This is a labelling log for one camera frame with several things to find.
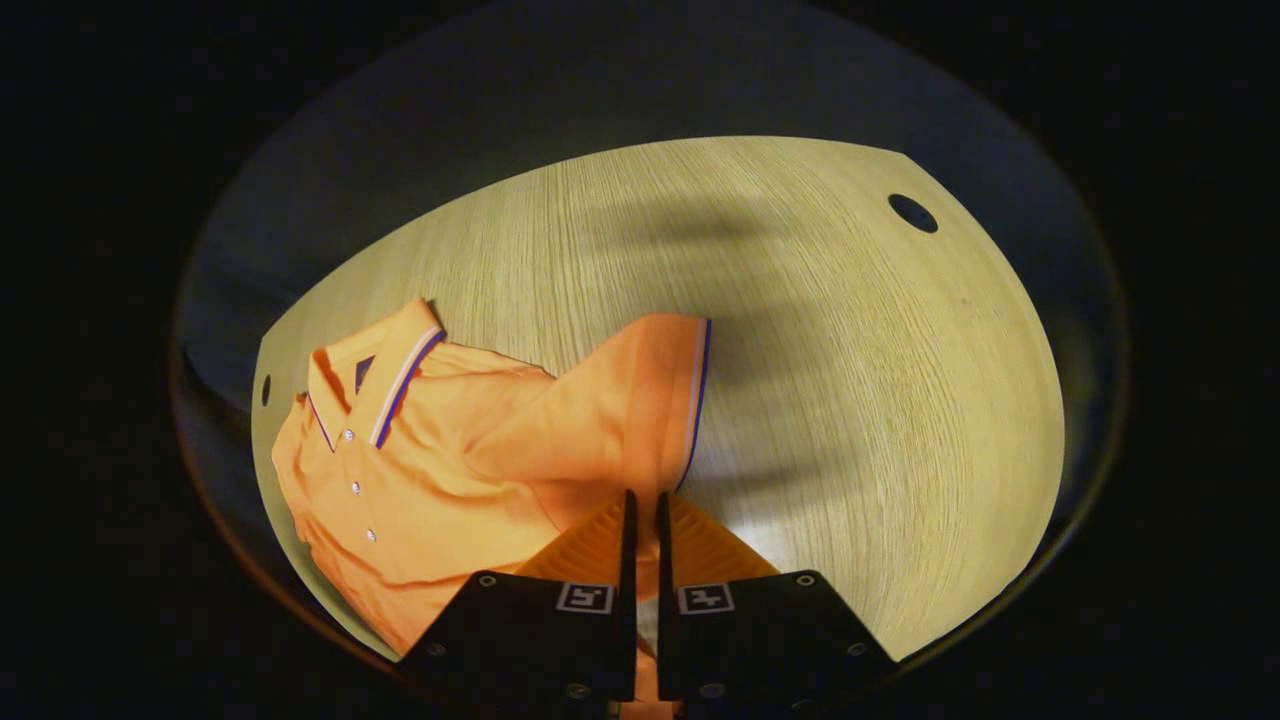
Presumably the orange polo T-shirt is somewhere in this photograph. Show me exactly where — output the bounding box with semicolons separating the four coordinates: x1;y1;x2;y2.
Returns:
272;298;713;720

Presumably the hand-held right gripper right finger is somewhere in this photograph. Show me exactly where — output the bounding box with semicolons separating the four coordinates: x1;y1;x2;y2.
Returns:
655;490;899;713

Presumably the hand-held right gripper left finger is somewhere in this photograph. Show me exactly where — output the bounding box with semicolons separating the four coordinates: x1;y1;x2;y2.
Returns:
398;489;640;713

